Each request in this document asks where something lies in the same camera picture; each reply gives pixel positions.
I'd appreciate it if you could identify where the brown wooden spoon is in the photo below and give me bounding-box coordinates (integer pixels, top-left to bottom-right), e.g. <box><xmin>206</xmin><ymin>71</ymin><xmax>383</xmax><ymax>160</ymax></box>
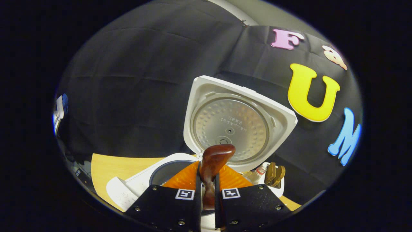
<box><xmin>199</xmin><ymin>144</ymin><xmax>236</xmax><ymax>211</ymax></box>

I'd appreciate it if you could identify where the black backdrop cloth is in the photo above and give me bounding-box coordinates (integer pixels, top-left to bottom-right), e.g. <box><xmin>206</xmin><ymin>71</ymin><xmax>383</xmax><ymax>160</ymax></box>
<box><xmin>55</xmin><ymin>0</ymin><xmax>364</xmax><ymax>207</ymax></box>

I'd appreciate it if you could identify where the brown bread slice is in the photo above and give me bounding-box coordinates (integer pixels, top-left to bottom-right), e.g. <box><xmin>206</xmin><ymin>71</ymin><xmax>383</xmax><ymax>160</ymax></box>
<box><xmin>272</xmin><ymin>165</ymin><xmax>286</xmax><ymax>188</ymax></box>
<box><xmin>264</xmin><ymin>162</ymin><xmax>277</xmax><ymax>185</ymax></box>

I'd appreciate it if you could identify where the white rice cooker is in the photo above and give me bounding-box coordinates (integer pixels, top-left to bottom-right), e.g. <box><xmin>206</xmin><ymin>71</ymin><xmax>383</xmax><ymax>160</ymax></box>
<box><xmin>106</xmin><ymin>75</ymin><xmax>298</xmax><ymax>232</ymax></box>

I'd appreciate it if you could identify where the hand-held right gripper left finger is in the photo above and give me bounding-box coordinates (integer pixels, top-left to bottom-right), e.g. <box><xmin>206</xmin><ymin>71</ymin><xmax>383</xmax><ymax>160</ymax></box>
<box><xmin>124</xmin><ymin>160</ymin><xmax>202</xmax><ymax>232</ymax></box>

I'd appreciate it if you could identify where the clear plastic bottle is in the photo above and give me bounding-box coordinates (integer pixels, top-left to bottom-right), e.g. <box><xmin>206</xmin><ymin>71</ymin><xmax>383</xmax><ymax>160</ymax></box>
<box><xmin>244</xmin><ymin>165</ymin><xmax>269</xmax><ymax>181</ymax></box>

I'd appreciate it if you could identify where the white toaster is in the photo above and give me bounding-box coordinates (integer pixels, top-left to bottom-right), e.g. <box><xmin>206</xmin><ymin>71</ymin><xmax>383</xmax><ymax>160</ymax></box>
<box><xmin>246</xmin><ymin>163</ymin><xmax>286</xmax><ymax>198</ymax></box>

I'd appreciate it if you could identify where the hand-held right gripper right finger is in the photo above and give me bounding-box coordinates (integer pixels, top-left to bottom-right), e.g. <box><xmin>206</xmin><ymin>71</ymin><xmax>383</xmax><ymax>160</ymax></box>
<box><xmin>214</xmin><ymin>164</ymin><xmax>292</xmax><ymax>232</ymax></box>

